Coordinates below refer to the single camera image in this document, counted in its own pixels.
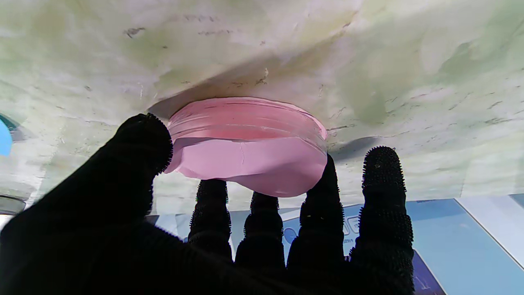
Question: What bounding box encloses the blue round filter paper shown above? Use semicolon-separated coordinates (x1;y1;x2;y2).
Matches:
0;118;13;157

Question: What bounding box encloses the pink culture dish lid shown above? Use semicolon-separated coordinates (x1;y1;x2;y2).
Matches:
165;136;329;198

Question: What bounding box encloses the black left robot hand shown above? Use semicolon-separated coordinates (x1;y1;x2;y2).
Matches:
0;113;415;295

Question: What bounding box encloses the printed laboratory backdrop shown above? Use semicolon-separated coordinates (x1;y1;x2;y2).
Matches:
147;193;524;295

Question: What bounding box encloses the steel kidney tray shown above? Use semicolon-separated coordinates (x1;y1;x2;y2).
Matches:
0;195;27;216

